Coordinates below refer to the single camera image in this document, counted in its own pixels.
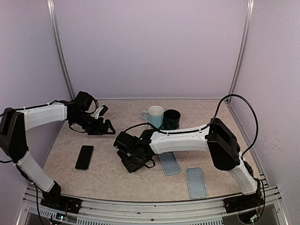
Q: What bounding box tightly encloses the light blue phone case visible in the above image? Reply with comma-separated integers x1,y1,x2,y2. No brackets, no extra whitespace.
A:
158,152,181,176
186,167,208,199

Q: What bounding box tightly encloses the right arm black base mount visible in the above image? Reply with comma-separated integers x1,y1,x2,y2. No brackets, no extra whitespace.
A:
223,193,265,213

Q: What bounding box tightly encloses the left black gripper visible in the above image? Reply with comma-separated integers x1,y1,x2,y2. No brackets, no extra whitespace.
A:
71,111,116,135

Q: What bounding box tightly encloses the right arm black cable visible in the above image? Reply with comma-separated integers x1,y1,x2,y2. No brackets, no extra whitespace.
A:
124,94,267,211

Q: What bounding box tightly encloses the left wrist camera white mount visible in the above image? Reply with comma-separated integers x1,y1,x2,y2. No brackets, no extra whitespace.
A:
91,105,108,119

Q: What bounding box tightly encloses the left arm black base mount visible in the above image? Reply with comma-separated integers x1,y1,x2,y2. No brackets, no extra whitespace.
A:
41,195,82,214

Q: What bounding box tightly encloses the light blue ceramic mug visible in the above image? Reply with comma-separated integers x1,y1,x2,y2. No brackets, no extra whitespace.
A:
142,105,164,128

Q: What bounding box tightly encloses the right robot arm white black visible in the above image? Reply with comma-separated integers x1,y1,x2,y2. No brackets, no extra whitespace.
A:
113,118,262,208

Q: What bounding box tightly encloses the black phone near left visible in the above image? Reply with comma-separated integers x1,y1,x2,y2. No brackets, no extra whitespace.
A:
75,145,94,171

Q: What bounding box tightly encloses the aluminium frame post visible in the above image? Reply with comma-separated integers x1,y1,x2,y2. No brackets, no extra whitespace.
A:
229,0,255,94
47,0,75,99

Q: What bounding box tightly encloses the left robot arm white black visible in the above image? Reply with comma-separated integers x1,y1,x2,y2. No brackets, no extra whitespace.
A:
0,91,116,209

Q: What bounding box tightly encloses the dark green ceramic mug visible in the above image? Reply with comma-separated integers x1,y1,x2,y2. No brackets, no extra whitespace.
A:
162,109,181,130

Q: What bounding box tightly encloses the right aluminium frame post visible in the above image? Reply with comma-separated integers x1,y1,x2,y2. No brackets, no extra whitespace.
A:
229,0,255,94

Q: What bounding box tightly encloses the left aluminium frame post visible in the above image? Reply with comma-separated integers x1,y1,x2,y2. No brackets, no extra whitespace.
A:
47,0,75,99

